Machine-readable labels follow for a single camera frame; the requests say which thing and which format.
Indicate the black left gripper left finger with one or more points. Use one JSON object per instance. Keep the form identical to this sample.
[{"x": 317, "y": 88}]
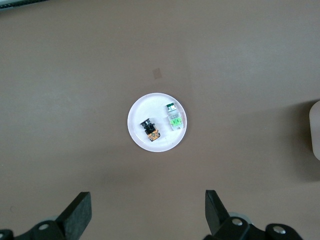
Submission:
[{"x": 75, "y": 217}]

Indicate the small clear tape patch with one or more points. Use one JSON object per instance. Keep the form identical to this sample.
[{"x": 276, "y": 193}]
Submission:
[{"x": 157, "y": 73}]

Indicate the white lidded storage box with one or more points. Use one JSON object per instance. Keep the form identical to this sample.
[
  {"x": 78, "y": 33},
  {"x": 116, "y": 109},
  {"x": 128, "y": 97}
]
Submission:
[{"x": 315, "y": 130}]

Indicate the orange and black switch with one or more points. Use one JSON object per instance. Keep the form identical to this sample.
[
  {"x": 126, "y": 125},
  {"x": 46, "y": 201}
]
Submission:
[{"x": 151, "y": 131}]

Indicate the pale pink round plate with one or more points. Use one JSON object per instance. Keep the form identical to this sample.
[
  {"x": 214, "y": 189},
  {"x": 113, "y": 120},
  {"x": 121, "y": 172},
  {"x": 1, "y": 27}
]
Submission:
[{"x": 155, "y": 110}]

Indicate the green and white switch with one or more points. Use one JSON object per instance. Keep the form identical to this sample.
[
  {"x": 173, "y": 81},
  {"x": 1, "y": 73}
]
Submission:
[{"x": 174, "y": 117}]

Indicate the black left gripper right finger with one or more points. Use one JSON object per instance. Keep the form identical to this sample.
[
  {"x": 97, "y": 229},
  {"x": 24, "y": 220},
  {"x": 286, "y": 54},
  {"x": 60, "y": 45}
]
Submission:
[{"x": 215, "y": 215}]

